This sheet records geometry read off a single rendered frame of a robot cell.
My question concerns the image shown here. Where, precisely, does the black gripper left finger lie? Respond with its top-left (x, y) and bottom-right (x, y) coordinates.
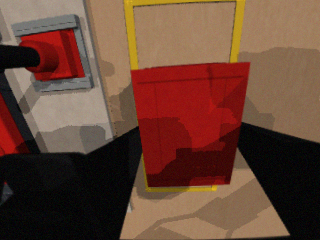
top-left (0, 126), bottom-right (142, 239)

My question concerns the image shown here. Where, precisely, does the yellow rectangular outline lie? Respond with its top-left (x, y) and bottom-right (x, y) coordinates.
top-left (124, 0), bottom-right (246, 192)

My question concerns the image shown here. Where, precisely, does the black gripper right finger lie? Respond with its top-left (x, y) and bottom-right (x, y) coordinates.
top-left (237, 122), bottom-right (320, 236)

